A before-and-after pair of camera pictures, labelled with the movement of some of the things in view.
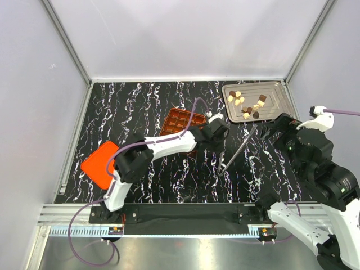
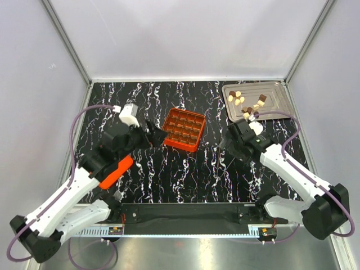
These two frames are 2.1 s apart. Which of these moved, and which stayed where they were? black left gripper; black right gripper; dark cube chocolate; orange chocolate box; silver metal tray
Moved: black right gripper; black left gripper
Stayed: orange chocolate box; dark cube chocolate; silver metal tray
